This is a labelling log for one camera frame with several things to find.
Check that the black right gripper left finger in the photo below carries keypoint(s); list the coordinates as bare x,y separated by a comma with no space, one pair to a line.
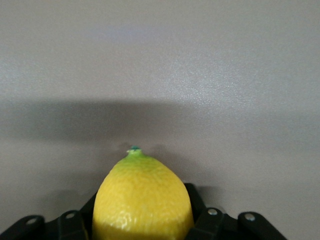
60,225

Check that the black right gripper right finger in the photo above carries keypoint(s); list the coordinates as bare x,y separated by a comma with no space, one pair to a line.
220,225

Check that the yellow lemon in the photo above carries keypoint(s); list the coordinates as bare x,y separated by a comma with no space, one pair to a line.
142,200

